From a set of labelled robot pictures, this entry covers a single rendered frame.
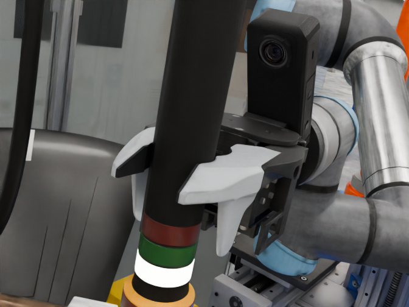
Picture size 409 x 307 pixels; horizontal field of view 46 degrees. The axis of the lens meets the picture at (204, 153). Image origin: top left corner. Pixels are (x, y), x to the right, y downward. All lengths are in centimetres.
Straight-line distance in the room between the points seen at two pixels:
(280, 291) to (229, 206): 89
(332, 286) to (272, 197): 97
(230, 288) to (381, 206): 59
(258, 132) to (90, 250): 16
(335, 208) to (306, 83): 21
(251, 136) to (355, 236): 25
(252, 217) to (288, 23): 13
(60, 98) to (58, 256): 72
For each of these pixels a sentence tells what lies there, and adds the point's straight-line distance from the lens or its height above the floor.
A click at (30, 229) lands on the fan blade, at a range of 41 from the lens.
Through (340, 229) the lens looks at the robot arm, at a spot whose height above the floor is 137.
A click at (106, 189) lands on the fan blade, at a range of 42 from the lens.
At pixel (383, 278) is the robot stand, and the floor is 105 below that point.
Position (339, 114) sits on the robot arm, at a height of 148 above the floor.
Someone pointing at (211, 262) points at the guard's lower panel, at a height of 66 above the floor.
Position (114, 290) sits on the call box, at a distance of 87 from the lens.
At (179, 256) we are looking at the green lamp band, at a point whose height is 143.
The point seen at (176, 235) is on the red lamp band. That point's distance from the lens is 26.
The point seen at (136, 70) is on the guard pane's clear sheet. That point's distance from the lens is 123.
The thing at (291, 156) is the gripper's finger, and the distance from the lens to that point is 30.
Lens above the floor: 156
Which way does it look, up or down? 17 degrees down
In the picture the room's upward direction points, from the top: 11 degrees clockwise
